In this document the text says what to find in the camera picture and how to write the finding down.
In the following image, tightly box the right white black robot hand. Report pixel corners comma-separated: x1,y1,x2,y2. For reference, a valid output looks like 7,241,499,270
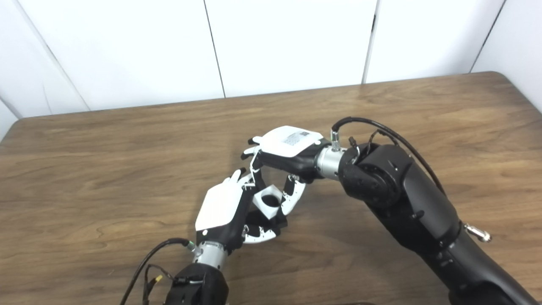
241,125,332,216

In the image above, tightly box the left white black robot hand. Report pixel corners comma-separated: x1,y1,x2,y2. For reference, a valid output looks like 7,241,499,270
195,168,288,255

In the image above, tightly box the black peg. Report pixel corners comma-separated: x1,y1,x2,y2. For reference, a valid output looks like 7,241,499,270
247,207,288,233

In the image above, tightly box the white square piece with hole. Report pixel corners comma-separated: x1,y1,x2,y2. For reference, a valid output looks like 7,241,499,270
253,186,283,221

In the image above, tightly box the thin black looped wire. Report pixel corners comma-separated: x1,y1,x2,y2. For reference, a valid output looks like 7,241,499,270
348,129,401,164

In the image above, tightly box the thick black left wrist cable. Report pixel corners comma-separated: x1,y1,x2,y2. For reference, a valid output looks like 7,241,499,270
120,238,195,305

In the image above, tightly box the thick black wrist cable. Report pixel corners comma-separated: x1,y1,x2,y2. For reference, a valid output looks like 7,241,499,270
120,238,195,305
330,117,447,195

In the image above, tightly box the thin wire with yellow connector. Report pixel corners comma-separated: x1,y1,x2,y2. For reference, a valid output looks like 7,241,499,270
143,264,176,305

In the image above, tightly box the thick black right wrist cable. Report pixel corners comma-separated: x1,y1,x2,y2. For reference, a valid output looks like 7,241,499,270
330,117,447,195

